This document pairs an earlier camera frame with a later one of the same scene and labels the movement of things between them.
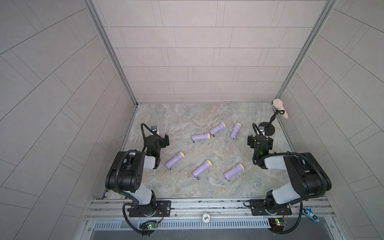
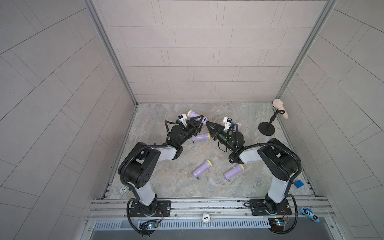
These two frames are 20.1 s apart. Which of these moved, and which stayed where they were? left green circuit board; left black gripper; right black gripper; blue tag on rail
Moved: right black gripper; left black gripper
Stayed: left green circuit board; blue tag on rail
